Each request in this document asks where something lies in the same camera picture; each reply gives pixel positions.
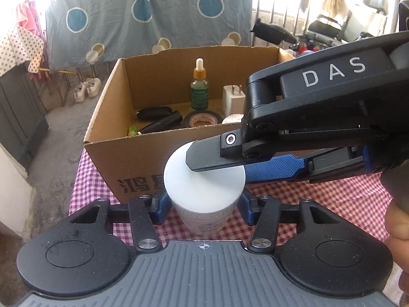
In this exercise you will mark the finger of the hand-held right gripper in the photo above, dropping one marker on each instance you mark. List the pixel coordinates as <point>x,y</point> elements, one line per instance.
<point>211,153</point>
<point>274,169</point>

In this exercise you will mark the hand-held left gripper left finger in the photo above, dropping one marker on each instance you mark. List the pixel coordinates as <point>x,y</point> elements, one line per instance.
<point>161,208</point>

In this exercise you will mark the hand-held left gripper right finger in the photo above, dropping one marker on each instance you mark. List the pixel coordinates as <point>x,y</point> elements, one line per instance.
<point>247,208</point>

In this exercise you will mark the black jar with gold lid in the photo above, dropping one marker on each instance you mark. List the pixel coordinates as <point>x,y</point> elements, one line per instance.
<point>231,119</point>

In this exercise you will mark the black electrical tape roll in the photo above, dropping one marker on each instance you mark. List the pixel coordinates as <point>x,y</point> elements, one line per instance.
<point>188,120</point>

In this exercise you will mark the white pill bottle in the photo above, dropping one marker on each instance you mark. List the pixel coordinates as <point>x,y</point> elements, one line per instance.
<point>204,198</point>

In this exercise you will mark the brown cardboard box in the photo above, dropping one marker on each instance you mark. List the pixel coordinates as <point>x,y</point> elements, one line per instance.
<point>143,166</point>

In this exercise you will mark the white charger plug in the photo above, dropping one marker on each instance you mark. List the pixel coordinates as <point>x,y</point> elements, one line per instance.
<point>231,102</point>

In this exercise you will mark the black tube with green tip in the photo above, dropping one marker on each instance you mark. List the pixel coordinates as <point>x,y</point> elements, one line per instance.
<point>163,123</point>

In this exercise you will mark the green dropper bottle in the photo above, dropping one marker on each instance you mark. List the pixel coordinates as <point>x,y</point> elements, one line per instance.
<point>199,96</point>

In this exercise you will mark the black key fob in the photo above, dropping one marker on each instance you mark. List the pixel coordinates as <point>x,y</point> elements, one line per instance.
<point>153,113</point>

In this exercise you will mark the person's right hand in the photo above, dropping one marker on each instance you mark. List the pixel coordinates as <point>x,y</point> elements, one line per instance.
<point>397,224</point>

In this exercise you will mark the pink checkered tablecloth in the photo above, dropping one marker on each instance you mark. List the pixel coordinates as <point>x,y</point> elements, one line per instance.
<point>96,185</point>

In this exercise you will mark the wheelchair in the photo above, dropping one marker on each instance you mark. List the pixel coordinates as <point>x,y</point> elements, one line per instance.
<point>351,22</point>

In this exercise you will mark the black bike seat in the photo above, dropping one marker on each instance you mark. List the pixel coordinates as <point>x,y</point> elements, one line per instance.
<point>274,32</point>

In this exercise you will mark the beige hanging cloth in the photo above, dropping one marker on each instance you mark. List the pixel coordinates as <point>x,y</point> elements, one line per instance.
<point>334,1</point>

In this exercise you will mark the white platform shoe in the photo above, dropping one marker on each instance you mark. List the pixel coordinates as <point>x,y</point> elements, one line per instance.
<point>80,93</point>
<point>94,86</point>

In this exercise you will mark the blue dotted hanging blanket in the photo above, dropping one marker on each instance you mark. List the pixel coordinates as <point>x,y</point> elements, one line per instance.
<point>127,32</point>

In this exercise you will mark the yellow pole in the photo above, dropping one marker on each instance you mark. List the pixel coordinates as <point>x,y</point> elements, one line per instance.
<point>73,73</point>

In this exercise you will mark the pink hanging garment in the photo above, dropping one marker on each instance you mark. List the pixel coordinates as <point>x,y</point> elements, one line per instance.
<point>30,16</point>

